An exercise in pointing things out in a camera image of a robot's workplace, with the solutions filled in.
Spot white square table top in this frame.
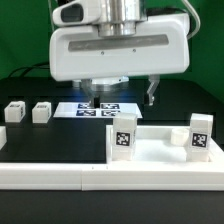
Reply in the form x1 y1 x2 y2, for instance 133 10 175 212
105 124 224 165

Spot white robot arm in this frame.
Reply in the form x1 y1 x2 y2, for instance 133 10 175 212
49 0 201 107

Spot white U-shaped obstacle fence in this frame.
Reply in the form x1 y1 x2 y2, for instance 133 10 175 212
0 126 224 192

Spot white marker sheet with tags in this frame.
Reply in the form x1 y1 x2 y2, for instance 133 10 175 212
54 102 142 118

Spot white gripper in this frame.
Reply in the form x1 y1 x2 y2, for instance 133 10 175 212
49 0 190 108

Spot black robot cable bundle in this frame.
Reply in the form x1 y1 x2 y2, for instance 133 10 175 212
7 0 78 78

